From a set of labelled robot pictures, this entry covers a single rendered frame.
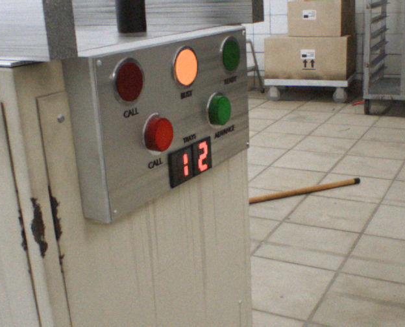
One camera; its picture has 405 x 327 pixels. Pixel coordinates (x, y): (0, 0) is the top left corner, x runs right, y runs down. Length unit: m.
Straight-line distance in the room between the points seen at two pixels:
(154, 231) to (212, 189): 0.11
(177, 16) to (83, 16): 0.16
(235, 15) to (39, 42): 0.29
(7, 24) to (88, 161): 0.12
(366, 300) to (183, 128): 1.24
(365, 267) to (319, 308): 0.29
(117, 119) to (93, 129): 0.02
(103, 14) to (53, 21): 0.36
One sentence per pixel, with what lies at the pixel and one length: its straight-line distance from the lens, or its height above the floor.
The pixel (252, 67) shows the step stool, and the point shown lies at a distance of 4.51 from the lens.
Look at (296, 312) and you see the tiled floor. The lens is 1.63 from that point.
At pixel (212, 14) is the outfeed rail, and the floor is 0.85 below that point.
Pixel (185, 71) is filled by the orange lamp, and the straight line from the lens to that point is 0.53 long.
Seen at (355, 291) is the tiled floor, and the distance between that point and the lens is 1.74.
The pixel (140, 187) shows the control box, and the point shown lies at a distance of 0.50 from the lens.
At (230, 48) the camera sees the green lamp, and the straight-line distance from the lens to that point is 0.59.
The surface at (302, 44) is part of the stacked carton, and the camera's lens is 4.14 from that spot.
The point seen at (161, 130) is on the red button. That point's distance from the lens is 0.50.
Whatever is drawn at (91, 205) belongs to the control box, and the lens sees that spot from 0.48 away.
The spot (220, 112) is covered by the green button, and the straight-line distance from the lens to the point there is 0.57.
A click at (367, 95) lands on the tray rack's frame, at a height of 0.14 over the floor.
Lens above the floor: 0.89
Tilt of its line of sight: 18 degrees down
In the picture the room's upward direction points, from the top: 3 degrees counter-clockwise
